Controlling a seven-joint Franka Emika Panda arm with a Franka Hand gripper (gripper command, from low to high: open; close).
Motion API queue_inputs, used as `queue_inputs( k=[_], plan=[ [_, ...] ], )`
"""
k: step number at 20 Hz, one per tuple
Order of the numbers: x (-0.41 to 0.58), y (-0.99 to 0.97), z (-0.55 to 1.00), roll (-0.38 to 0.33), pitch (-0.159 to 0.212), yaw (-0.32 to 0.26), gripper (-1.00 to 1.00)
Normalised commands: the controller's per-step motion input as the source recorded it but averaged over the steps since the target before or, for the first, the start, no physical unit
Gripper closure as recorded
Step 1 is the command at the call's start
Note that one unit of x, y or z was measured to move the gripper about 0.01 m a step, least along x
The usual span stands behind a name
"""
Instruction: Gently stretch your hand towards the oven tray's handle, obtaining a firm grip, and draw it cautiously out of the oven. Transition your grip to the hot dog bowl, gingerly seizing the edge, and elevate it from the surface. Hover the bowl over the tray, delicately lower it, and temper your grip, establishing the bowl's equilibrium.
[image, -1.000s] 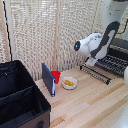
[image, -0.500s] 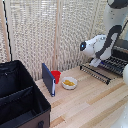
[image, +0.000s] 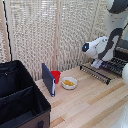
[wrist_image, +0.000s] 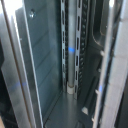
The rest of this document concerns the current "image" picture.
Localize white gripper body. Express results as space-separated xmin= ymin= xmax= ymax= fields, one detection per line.
xmin=90 ymin=58 xmax=105 ymax=70

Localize black slatted oven tray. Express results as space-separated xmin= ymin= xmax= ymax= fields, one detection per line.
xmin=99 ymin=56 xmax=128 ymax=77

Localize yellow food pieces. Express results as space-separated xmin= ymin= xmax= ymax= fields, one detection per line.
xmin=63 ymin=79 xmax=76 ymax=87

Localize white bowl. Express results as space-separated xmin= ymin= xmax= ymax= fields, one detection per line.
xmin=61 ymin=76 xmax=79 ymax=91

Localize black toaster oven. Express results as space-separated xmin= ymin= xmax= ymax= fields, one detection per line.
xmin=113 ymin=39 xmax=128 ymax=78

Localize red plastic cup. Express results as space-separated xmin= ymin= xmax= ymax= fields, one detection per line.
xmin=50 ymin=69 xmax=63 ymax=85

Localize dark blue book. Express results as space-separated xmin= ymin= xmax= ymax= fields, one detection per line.
xmin=41 ymin=62 xmax=57 ymax=98

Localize beige woven folding screen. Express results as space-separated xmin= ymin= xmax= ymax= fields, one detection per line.
xmin=0 ymin=0 xmax=128 ymax=82

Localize black fabric storage box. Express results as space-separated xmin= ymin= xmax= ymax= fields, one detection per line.
xmin=0 ymin=59 xmax=52 ymax=128

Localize thin black pole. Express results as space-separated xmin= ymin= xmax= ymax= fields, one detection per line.
xmin=2 ymin=0 xmax=13 ymax=63

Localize black wire dish rack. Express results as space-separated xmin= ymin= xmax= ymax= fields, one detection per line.
xmin=78 ymin=63 xmax=113 ymax=86

